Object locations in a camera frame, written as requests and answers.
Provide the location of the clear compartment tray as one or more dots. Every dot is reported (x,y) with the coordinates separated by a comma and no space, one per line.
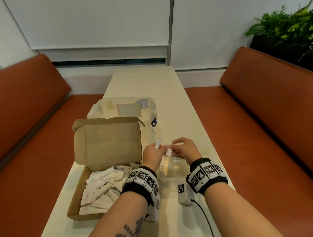
(173,171)

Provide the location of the white roller blind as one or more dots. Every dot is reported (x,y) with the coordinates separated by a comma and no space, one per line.
(93,22)

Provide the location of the orange leather bench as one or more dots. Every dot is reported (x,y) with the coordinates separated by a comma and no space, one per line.
(29,127)
(264,122)

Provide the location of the person's left forearm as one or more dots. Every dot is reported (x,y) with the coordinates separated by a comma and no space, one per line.
(122,217)

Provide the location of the black planter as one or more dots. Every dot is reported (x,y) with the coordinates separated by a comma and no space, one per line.
(281,52)

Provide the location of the person's right forearm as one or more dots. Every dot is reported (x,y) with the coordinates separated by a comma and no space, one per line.
(237,214)

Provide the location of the person's left hand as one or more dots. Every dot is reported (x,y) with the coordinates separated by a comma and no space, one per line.
(152,157)

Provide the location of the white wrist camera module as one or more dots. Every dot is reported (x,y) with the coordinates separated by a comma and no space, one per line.
(184,195)
(154,210)

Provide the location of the grey window frame post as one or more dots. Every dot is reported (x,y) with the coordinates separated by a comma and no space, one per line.
(171,24)

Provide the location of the pile of white sachets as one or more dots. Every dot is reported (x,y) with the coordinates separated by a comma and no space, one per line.
(102,190)

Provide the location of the person's right hand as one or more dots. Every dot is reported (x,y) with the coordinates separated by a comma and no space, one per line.
(189,151)

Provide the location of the green leafy plant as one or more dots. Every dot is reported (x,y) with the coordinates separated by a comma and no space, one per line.
(283,26)

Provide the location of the brown cardboard box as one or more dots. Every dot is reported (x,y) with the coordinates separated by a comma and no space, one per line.
(110,141)

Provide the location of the clear lidded plastic container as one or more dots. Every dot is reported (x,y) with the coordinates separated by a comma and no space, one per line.
(127,108)

